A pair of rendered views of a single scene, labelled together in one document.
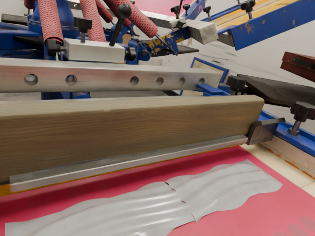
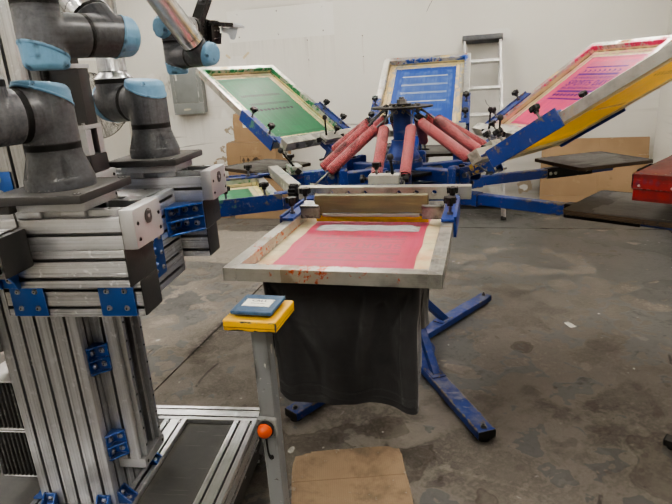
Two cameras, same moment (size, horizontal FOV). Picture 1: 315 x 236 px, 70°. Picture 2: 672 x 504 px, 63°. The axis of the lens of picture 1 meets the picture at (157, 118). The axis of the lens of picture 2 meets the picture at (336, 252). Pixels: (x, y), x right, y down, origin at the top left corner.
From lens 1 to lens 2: 1.75 m
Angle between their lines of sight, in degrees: 48
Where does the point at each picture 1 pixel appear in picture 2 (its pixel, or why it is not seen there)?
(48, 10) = (377, 156)
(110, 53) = (390, 178)
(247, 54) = not seen: outside the picture
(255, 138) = (425, 215)
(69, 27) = not seen: hidden behind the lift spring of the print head
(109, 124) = (348, 200)
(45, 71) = (353, 189)
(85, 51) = (375, 179)
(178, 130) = (376, 206)
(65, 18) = not seen: hidden behind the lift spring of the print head
